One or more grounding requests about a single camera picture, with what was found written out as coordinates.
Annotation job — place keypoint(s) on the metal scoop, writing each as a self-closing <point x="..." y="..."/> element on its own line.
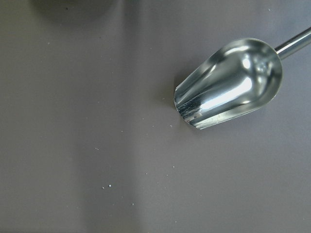
<point x="239" y="78"/>

